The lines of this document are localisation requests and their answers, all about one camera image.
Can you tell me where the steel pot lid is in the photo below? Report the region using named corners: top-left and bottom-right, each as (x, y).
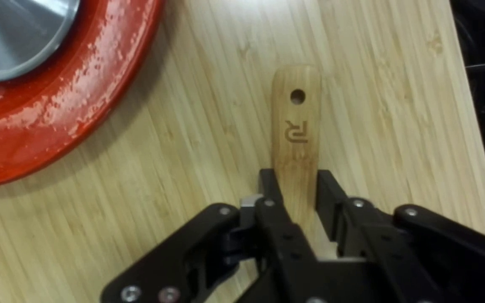
top-left (0, 0), bottom-right (80, 84)

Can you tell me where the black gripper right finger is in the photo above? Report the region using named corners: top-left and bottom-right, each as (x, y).
top-left (314, 168), bottom-right (485, 303)

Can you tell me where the red round plate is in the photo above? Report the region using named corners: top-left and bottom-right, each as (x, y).
top-left (0, 0), bottom-right (165, 192)

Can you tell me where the slotted wooden spatula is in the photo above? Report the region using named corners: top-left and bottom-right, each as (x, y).
top-left (269, 64), bottom-right (323, 229)

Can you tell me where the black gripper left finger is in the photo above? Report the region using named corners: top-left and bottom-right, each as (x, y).
top-left (99, 167), bottom-right (333, 303)

